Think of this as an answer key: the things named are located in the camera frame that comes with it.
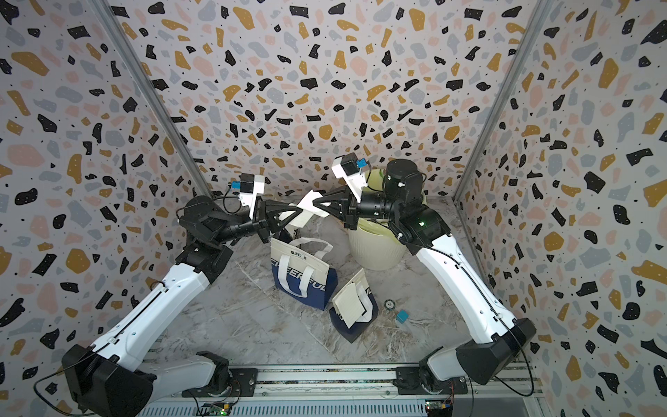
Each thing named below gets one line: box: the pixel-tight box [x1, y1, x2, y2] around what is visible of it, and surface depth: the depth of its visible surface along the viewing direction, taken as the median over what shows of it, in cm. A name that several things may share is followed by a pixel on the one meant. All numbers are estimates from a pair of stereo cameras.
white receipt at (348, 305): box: [331, 281, 366, 329], surface depth 70 cm
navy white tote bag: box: [269, 237, 339, 312], surface depth 75 cm
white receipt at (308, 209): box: [286, 189, 331, 228], surface depth 58 cm
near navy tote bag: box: [328, 267, 379, 344], surface depth 73 cm
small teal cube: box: [396, 309, 410, 325], surface depth 89 cm
